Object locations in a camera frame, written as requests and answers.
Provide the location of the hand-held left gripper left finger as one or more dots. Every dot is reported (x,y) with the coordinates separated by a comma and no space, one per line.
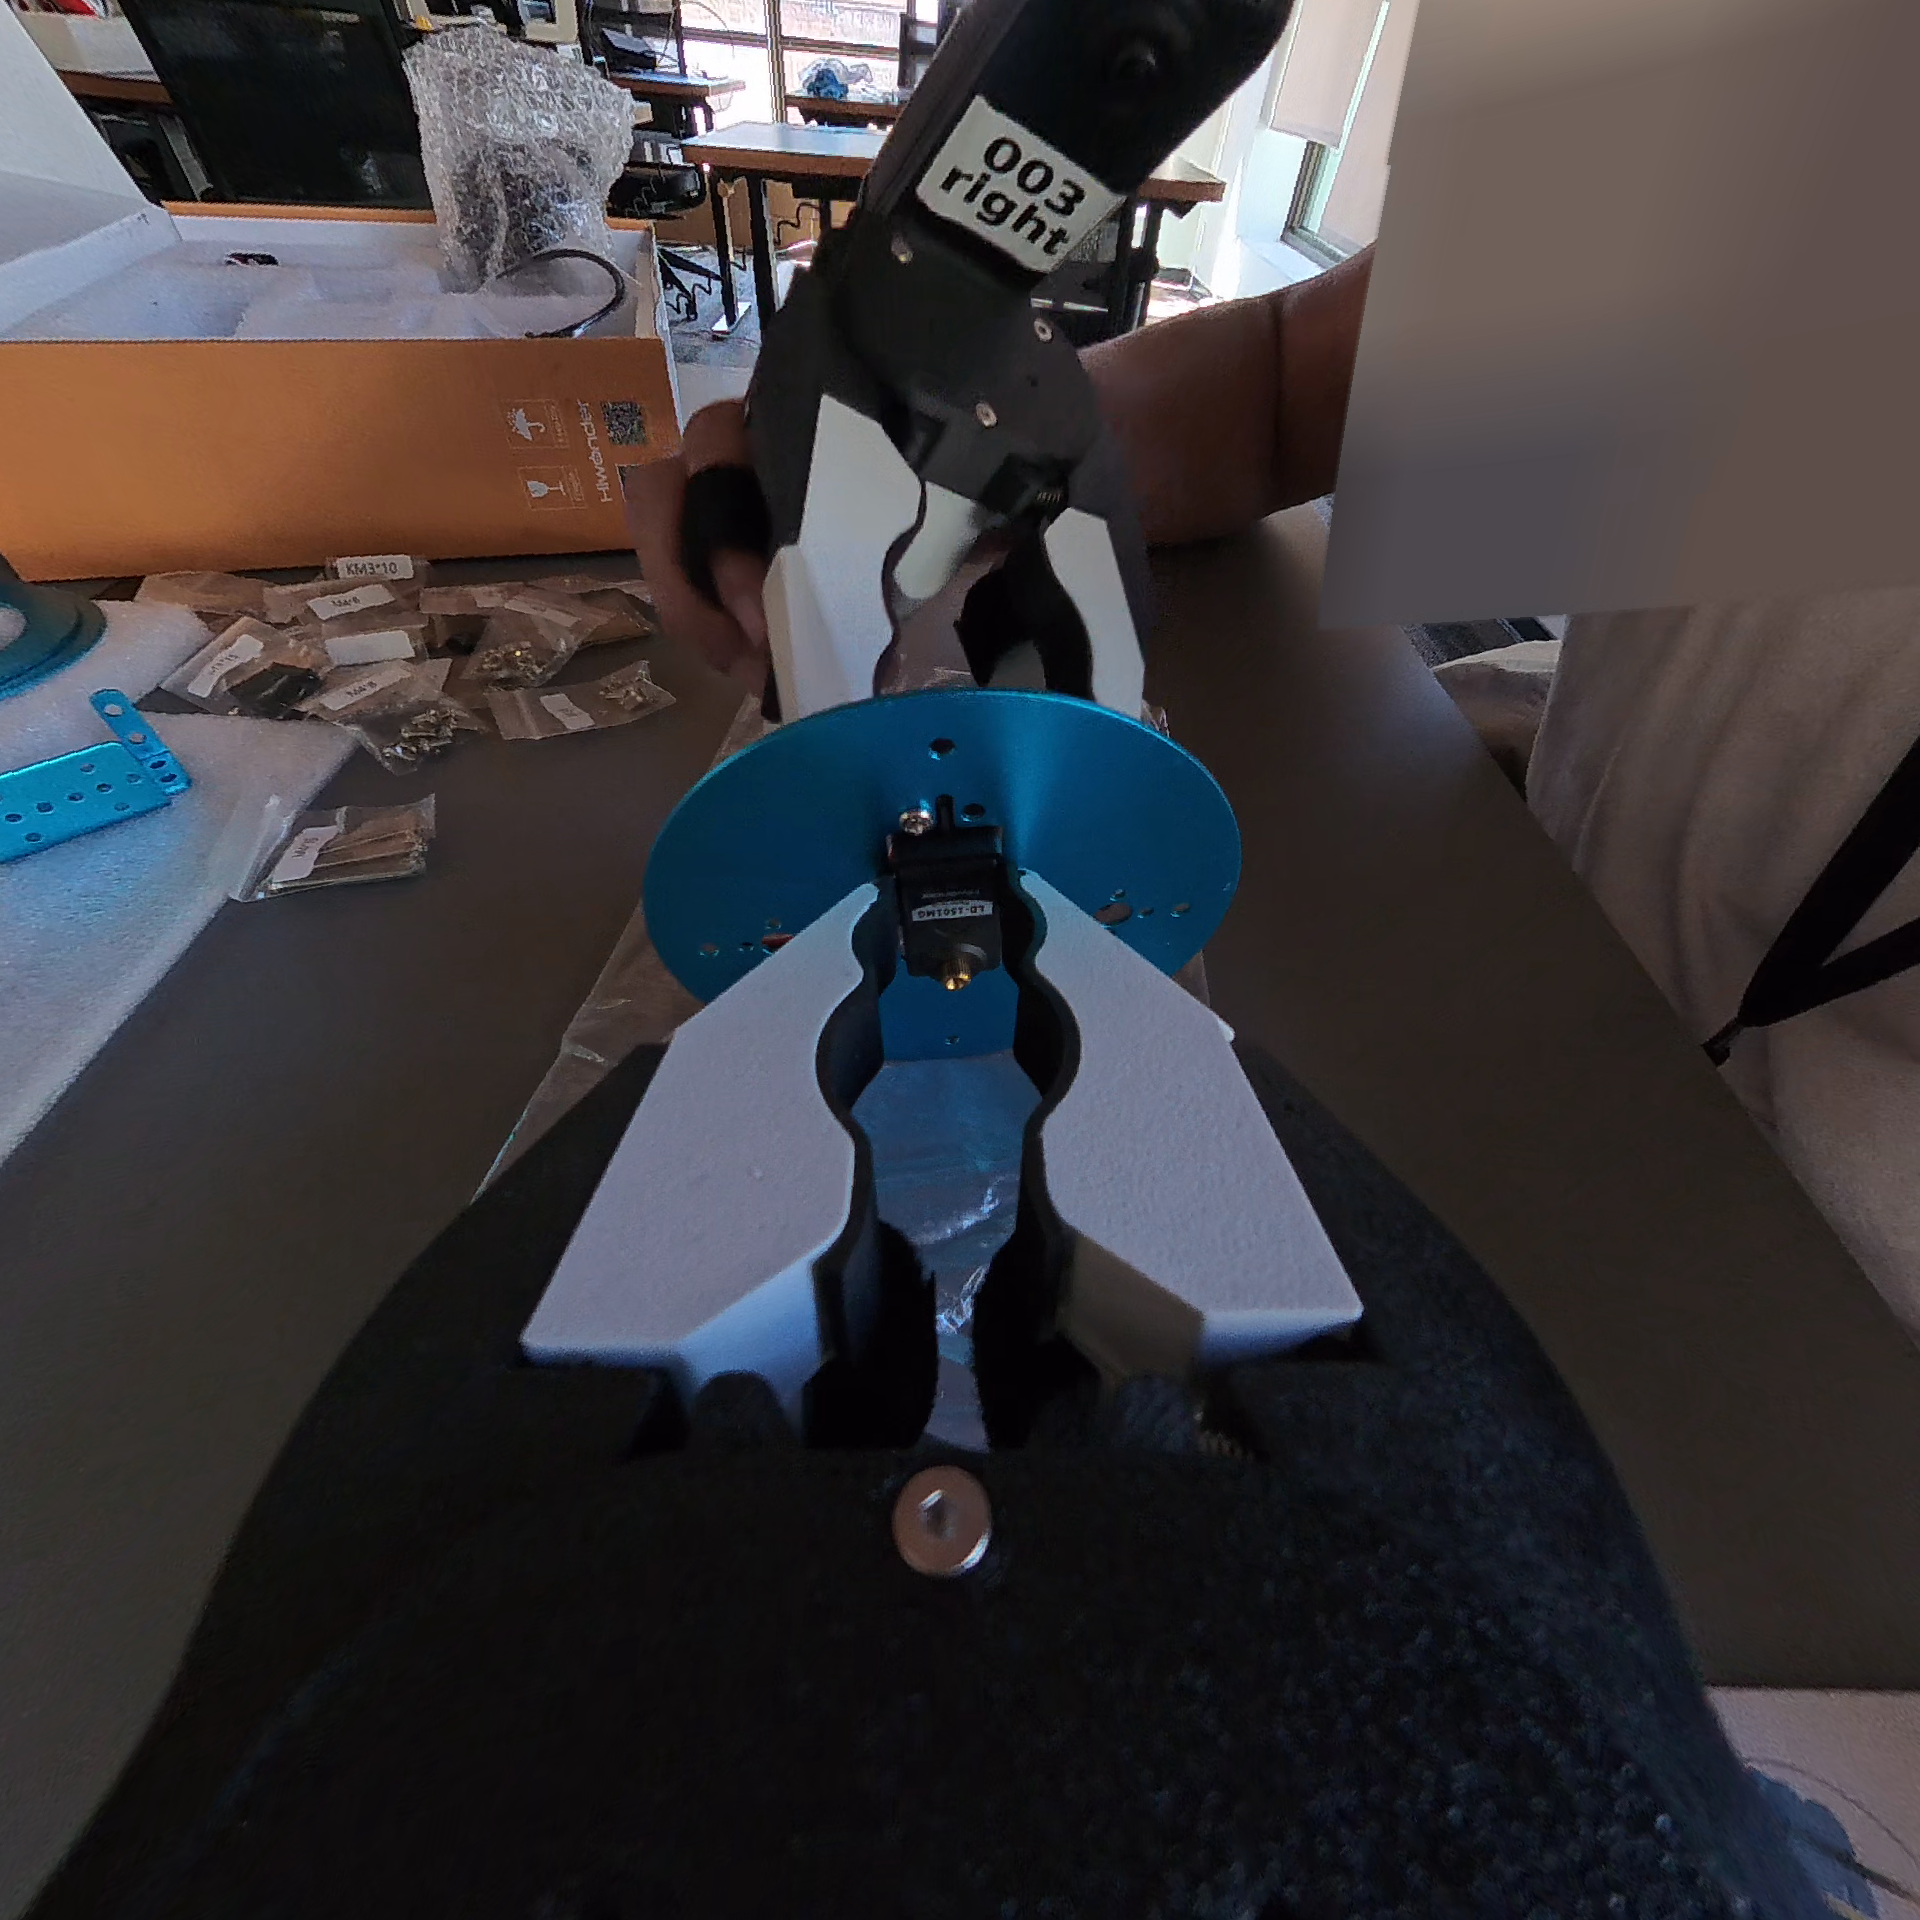
(704,1200)

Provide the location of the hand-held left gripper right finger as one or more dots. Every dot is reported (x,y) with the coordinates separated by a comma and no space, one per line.
(1200,1200)

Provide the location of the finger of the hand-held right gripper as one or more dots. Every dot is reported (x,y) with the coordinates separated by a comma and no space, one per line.
(1086,602)
(824,585)

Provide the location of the blue round metal plate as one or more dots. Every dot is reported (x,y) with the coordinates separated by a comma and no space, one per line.
(780,840)

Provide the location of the black servo motor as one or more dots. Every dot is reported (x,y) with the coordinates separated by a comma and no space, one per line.
(944,908)

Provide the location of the dark grey desk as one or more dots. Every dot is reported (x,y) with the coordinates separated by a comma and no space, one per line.
(1423,1050)

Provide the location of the person's right hand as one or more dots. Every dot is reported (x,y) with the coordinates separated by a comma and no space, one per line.
(660,593)

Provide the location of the clear plastic bag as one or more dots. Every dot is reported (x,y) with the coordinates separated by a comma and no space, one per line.
(938,1183)

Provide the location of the pile of clear hardware bags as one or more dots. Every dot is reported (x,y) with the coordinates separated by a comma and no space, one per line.
(448,662)

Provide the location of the beige window blinds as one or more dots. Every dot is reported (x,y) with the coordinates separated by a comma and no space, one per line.
(1321,66)

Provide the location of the bubble wrap bundle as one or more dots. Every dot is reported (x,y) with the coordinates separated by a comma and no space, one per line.
(510,135)

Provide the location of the orange cardboard box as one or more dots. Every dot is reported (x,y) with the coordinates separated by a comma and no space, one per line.
(270,450)

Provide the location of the white foam sheet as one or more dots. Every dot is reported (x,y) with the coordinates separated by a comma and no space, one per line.
(134,929)

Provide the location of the black office chair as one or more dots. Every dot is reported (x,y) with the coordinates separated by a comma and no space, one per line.
(270,90)

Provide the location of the white instruction sheet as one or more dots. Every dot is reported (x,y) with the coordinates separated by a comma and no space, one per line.
(1828,1800)

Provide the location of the blue metal U bracket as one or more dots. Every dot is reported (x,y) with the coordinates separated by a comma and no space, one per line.
(66,795)

